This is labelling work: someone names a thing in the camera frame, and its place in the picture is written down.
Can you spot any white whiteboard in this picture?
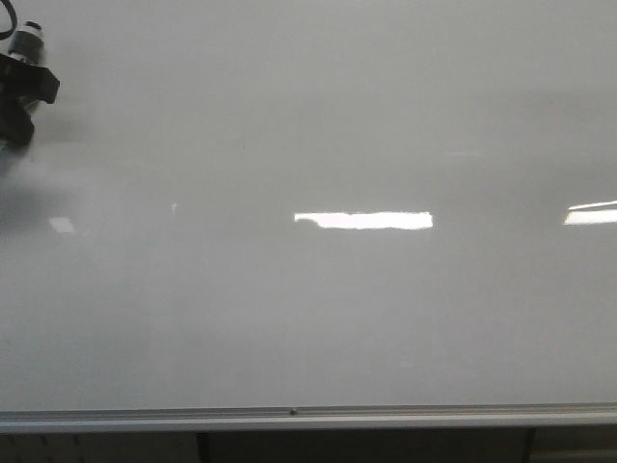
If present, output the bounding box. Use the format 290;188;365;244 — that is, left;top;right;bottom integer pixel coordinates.
1;1;616;411

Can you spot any aluminium whiteboard tray rail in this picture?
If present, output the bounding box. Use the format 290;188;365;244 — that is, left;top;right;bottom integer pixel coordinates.
1;402;616;434

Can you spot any black white whiteboard marker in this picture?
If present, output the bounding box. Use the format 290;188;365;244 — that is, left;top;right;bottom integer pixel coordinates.
8;20;45;67

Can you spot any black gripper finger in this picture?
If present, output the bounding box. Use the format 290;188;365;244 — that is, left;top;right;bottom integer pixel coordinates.
1;97;35;148
1;54;60;104

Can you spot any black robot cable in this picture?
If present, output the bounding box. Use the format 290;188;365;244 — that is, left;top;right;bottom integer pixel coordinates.
0;0;19;41

